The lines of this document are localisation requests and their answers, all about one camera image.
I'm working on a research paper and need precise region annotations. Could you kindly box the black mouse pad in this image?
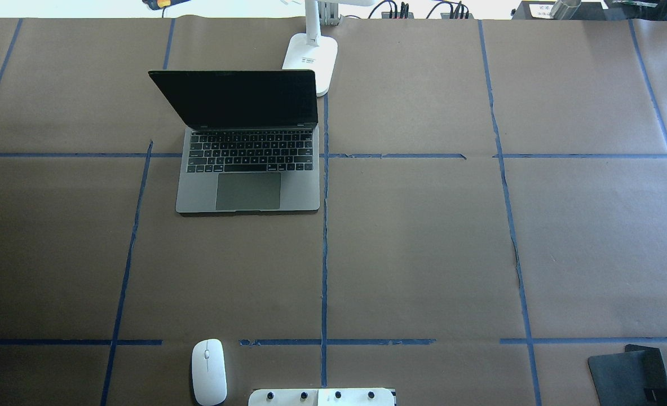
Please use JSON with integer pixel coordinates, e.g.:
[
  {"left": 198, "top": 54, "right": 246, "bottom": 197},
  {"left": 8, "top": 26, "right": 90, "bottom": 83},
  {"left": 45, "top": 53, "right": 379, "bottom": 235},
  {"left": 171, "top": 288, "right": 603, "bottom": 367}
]
[{"left": 588, "top": 344, "right": 667, "bottom": 405}]

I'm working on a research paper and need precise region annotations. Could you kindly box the grey laptop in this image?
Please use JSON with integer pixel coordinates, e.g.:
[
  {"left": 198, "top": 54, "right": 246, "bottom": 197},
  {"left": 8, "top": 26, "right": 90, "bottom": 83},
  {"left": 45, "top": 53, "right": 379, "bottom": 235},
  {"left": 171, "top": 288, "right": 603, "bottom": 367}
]
[{"left": 148, "top": 69, "right": 320, "bottom": 215}]

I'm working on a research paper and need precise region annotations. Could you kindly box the white computer mouse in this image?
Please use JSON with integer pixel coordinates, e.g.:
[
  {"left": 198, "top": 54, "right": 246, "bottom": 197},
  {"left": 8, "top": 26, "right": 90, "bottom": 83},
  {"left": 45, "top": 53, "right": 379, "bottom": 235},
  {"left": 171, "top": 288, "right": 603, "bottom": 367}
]
[{"left": 191, "top": 339, "right": 228, "bottom": 405}]

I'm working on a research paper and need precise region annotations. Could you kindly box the white desk lamp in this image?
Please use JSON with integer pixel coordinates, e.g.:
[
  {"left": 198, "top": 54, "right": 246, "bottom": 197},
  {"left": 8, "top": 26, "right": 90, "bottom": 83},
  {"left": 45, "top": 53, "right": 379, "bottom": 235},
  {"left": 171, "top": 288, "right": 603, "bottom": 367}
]
[{"left": 282, "top": 1, "right": 374, "bottom": 97}]

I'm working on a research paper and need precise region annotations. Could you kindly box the metal cup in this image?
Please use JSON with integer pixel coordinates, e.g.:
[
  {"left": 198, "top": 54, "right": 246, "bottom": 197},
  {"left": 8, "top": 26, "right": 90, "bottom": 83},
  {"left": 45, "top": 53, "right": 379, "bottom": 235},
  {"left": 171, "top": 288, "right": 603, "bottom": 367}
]
[{"left": 550, "top": 0, "right": 582, "bottom": 20}]

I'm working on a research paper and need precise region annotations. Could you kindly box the black box on desk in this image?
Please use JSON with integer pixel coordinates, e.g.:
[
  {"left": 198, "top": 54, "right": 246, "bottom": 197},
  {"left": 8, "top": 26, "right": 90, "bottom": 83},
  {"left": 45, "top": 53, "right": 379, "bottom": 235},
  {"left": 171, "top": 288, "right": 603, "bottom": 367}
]
[{"left": 511, "top": 1, "right": 607, "bottom": 21}]

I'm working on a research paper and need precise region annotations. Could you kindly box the black power adapter box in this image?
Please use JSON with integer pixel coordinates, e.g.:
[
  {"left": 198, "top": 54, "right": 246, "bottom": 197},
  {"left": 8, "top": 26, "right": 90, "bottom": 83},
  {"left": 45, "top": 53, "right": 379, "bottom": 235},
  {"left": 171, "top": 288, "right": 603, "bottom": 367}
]
[{"left": 369, "top": 1, "right": 413, "bottom": 20}]

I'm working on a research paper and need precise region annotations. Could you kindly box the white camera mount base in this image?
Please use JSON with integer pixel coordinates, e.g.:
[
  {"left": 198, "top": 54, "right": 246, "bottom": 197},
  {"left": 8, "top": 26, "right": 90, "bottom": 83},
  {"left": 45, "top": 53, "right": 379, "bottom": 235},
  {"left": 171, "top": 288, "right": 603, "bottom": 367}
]
[{"left": 248, "top": 387, "right": 397, "bottom": 405}]

